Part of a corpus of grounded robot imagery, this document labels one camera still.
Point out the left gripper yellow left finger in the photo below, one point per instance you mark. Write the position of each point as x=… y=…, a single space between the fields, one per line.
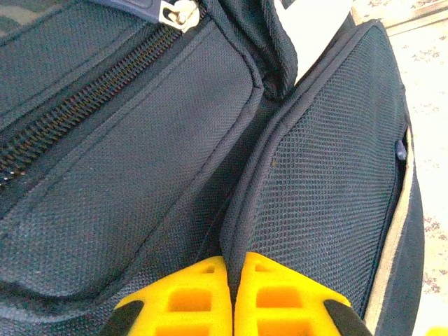
x=157 y=322

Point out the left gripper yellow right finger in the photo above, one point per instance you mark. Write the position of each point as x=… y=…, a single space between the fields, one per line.
x=315 y=318

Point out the navy blue student backpack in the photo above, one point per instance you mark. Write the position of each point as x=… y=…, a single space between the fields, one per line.
x=140 y=140

